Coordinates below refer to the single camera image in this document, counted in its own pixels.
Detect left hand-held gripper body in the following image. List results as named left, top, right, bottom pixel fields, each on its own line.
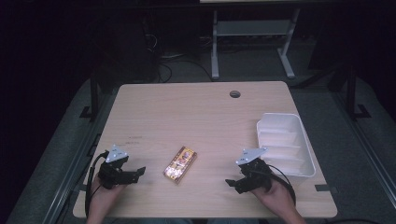
left=97, top=144, right=133, bottom=189

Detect yellow printed snack box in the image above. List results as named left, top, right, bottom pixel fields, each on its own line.
left=163, top=146, right=199, bottom=186

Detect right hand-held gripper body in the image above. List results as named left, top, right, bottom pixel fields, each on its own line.
left=234, top=147, right=274, bottom=193

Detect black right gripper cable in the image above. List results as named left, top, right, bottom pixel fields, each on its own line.
left=266, top=163, right=297, bottom=207

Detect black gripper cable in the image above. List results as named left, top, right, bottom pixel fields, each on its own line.
left=84, top=150, right=110, bottom=218
left=266, top=163, right=297, bottom=207

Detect black floor cables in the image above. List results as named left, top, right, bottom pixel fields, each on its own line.
left=154, top=54, right=213, bottom=84

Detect black metal stand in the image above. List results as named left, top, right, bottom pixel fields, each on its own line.
left=78, top=77, right=101, bottom=122
left=345, top=64, right=372, bottom=121

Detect white divided plastic bin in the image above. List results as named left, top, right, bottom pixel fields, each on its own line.
left=256, top=112, right=317, bottom=179

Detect white metal table frame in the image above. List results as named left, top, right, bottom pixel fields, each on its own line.
left=210, top=7, right=302, bottom=81

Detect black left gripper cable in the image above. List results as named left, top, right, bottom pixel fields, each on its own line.
left=84, top=150, right=110, bottom=218

